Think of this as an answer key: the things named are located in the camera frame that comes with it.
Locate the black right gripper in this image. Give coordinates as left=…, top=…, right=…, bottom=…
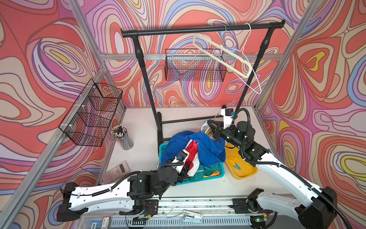
left=207, top=120, right=244, bottom=150

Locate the blue white red jacket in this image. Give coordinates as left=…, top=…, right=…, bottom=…
left=160, top=131, right=226, bottom=177

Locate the yellow clothespin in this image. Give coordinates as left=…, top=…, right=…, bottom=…
left=227, top=156, right=238, bottom=161

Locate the teal green jacket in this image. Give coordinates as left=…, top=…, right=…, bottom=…
left=190, top=163, right=224, bottom=181

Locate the metal hanger of teal jacket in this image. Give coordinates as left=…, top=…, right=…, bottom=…
left=192, top=33, right=248, bottom=75

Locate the white wire hanger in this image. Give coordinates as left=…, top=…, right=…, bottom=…
left=224, top=23, right=262, bottom=94

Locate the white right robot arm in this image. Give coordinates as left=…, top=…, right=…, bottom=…
left=207, top=107, right=352, bottom=229

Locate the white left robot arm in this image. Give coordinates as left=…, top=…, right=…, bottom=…
left=56, top=162, right=183, bottom=222

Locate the teal plastic basket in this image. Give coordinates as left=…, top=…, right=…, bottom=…
left=158, top=142, right=226, bottom=185

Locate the yellow plastic tray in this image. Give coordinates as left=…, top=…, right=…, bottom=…
left=225, top=143, right=258, bottom=179

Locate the pink calculator on table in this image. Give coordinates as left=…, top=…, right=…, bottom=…
left=102, top=161, right=130, bottom=185

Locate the clear pencil cup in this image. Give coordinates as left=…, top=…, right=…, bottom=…
left=111, top=125, right=134, bottom=150

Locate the black clothes rack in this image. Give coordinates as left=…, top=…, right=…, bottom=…
left=121, top=19, right=286, bottom=146

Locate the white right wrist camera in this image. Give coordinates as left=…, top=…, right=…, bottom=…
left=221, top=105, right=234, bottom=129

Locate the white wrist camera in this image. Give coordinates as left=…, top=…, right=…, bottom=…
left=173, top=152, right=189, bottom=173
left=221, top=105, right=234, bottom=129

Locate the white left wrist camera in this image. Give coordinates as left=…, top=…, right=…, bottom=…
left=173, top=152, right=189, bottom=173

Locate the black wire basket rear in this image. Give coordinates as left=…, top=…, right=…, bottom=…
left=165, top=48, right=227, bottom=82

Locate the black wire basket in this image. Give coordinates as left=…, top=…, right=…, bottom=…
left=165, top=48, right=227, bottom=82
left=59, top=79, right=123, bottom=147

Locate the black wire basket left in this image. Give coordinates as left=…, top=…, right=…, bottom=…
left=59, top=79, right=123, bottom=147

